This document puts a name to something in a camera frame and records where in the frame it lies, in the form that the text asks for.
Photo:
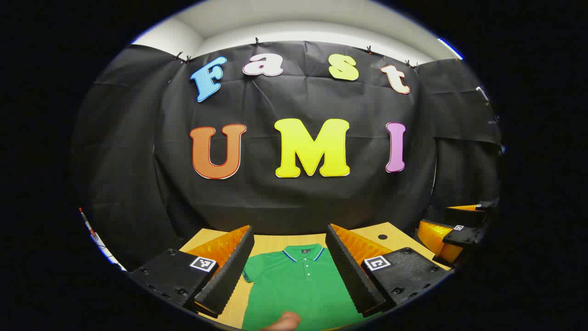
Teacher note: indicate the green T-shirt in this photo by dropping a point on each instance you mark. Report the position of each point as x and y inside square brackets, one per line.
[298, 285]

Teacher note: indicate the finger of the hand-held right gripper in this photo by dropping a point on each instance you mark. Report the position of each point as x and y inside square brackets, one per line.
[473, 216]
[468, 235]

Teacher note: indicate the black backdrop cloth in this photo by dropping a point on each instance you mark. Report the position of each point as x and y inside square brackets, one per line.
[298, 202]

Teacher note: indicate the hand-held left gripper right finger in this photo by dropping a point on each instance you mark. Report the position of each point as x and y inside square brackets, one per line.
[349, 271]

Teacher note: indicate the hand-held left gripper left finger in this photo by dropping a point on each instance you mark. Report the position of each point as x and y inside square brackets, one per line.
[229, 271]

